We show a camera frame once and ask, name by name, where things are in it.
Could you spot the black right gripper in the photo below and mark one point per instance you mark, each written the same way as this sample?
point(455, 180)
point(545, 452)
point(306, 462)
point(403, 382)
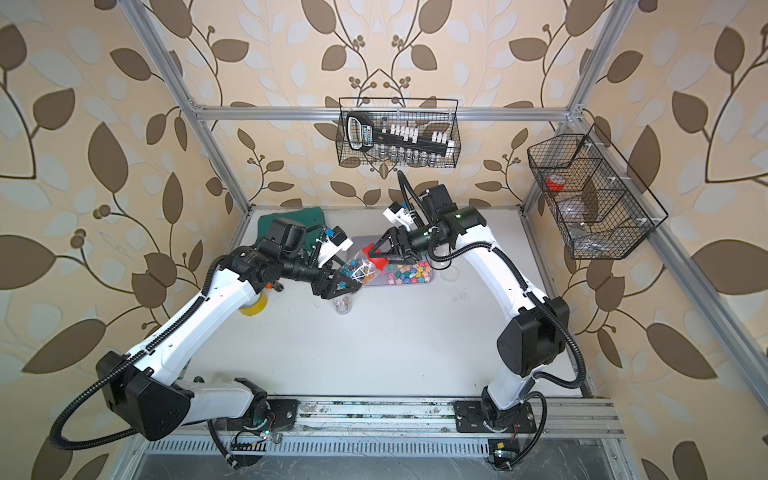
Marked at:
point(394, 253)

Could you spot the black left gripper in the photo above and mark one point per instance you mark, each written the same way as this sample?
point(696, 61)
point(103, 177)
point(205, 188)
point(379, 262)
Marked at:
point(327, 289)

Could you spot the red lid candy jar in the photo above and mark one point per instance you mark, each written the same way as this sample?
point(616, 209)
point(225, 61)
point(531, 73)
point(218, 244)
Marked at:
point(368, 272)

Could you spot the red jar lid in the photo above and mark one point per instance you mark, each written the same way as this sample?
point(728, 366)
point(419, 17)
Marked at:
point(374, 257)

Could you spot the small clear sprinkles jar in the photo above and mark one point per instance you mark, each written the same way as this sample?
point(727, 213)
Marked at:
point(342, 305)

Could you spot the clear plastic jar lid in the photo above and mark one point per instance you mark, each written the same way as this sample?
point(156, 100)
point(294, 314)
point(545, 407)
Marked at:
point(451, 274)

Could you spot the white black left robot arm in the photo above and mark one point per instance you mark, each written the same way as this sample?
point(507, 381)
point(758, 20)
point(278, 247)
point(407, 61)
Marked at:
point(143, 386)

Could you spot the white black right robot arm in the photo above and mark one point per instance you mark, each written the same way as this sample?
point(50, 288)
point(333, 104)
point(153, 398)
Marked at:
point(535, 344)

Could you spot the pile of star candies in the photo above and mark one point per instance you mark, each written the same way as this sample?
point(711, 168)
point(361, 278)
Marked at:
point(418, 273)

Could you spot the lilac plastic tray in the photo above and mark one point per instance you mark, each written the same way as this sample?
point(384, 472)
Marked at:
point(361, 242)

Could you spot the green plastic tool case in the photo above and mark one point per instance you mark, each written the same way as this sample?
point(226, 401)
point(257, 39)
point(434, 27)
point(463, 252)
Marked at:
point(313, 219)

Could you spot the yellow tape roll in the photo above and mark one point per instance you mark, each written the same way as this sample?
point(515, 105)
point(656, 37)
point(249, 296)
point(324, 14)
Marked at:
point(255, 307)

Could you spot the black socket set rack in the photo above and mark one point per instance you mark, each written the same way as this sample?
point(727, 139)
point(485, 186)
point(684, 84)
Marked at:
point(375, 131)

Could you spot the red item in basket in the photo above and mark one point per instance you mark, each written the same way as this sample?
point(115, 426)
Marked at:
point(555, 183)

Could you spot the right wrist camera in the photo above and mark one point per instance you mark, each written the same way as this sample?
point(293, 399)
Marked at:
point(399, 214)

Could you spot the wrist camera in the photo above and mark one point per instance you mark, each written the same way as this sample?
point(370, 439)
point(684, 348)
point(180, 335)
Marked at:
point(399, 214)
point(333, 241)

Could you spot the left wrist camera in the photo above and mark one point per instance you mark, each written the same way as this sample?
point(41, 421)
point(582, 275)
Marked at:
point(333, 241)

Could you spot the black wire basket back wall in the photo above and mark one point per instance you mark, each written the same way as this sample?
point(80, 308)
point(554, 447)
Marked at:
point(349, 158)

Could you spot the black wire basket wall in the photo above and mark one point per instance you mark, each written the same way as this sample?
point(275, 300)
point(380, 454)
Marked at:
point(349, 158)
point(606, 209)

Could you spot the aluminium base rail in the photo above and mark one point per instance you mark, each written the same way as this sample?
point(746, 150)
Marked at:
point(416, 426)

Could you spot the black wire basket right wall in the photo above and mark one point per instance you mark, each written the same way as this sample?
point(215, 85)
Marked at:
point(606, 209)

